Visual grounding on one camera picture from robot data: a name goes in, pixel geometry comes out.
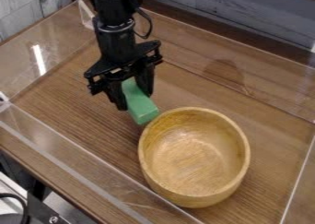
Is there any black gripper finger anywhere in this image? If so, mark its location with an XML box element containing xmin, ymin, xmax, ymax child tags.
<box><xmin>135</xmin><ymin>65</ymin><xmax>155</xmax><ymax>97</ymax></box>
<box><xmin>105</xmin><ymin>81</ymin><xmax>128</xmax><ymax>111</ymax></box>

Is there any black cable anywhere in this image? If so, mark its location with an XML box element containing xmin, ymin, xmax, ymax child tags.
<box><xmin>0</xmin><ymin>193</ymin><xmax>29</xmax><ymax>224</ymax></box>

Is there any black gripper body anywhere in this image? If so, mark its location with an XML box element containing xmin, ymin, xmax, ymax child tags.
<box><xmin>84</xmin><ymin>18</ymin><xmax>163</xmax><ymax>95</ymax></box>

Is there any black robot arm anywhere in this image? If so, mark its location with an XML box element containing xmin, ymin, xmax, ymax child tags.
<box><xmin>84</xmin><ymin>0</ymin><xmax>163</xmax><ymax>111</ymax></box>

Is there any clear acrylic tray enclosure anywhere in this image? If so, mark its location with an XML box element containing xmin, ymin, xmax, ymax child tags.
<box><xmin>0</xmin><ymin>6</ymin><xmax>315</xmax><ymax>224</ymax></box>

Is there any green rectangular block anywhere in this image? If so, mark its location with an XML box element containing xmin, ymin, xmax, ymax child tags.
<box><xmin>121</xmin><ymin>78</ymin><xmax>159</xmax><ymax>124</ymax></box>

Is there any clear acrylic corner bracket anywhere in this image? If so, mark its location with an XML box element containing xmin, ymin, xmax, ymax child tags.
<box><xmin>77</xmin><ymin>0</ymin><xmax>95</xmax><ymax>29</ymax></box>

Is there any brown wooden bowl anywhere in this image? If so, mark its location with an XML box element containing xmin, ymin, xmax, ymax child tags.
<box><xmin>137</xmin><ymin>107</ymin><xmax>251</xmax><ymax>208</ymax></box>

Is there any black metal table bracket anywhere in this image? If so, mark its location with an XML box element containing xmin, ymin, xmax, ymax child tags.
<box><xmin>27</xmin><ymin>186</ymin><xmax>79</xmax><ymax>224</ymax></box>

